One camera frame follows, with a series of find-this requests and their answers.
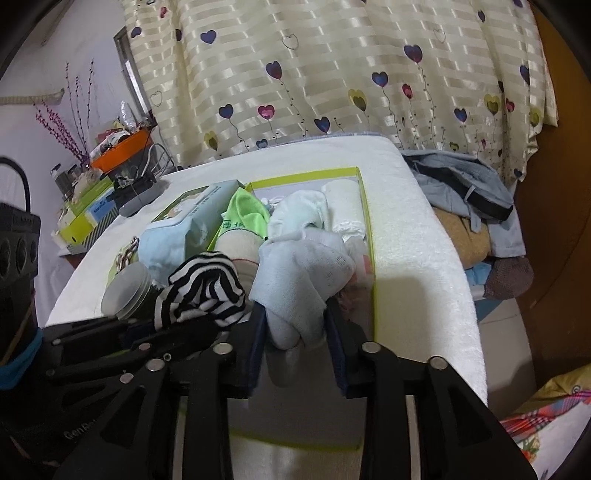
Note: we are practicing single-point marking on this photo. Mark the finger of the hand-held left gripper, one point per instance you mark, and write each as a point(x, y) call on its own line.
point(92, 330)
point(138, 353)

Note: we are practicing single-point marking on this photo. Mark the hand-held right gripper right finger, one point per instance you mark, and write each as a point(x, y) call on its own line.
point(334, 337)

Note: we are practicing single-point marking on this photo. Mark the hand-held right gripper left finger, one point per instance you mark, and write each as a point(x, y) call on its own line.
point(258, 332)

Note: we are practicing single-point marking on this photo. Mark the grey-blue sock pair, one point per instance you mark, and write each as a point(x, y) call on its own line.
point(295, 277)

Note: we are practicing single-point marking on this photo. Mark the black white striped sock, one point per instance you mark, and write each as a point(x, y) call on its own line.
point(203, 286)

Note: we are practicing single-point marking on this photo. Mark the green-rimmed box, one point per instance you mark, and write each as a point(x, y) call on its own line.
point(364, 258)

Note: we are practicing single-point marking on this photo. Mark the bright green cloth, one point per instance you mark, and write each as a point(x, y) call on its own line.
point(244, 207)

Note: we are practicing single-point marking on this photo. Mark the round lidded jar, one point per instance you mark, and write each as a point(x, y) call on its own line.
point(127, 290)

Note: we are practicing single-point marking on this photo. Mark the lime green box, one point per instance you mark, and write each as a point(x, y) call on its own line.
point(78, 226)

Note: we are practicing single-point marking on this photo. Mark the green yellow box stack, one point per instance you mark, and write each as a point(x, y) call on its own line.
point(99, 230)

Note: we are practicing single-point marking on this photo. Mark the beige rolled sock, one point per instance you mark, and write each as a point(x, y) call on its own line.
point(235, 244)

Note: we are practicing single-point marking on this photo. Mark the pale green flat box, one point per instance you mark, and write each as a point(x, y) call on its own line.
point(92, 191)

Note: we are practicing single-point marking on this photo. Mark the light blue cloth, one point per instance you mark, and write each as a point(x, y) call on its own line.
point(161, 251)

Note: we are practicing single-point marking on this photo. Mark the white sock pair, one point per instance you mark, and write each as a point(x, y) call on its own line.
point(295, 212)

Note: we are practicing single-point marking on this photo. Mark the white terry bed cover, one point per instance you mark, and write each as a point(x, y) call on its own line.
point(415, 230)

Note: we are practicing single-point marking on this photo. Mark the white folded towel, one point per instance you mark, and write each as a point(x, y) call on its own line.
point(344, 203)

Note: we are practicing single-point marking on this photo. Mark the pink flower branches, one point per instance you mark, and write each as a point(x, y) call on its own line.
point(69, 120)

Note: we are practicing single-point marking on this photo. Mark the orange tray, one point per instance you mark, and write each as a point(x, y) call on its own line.
point(120, 150)

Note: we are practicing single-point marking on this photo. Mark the brown cushion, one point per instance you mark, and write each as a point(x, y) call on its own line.
point(461, 240)

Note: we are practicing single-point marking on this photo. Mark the brown knit cloth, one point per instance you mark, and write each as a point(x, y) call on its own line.
point(510, 277)

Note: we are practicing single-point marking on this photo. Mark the grey-blue clothing pile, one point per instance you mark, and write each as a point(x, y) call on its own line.
point(461, 184)

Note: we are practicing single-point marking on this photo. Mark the colourful printed bag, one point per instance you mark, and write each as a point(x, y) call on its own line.
point(545, 424)

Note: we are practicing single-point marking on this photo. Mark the heart print curtain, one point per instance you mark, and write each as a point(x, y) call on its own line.
point(346, 69)

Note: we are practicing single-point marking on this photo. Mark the wooden wardrobe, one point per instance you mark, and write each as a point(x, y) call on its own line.
point(568, 184)

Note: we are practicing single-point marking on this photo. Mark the window frame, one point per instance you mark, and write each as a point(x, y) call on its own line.
point(124, 64)

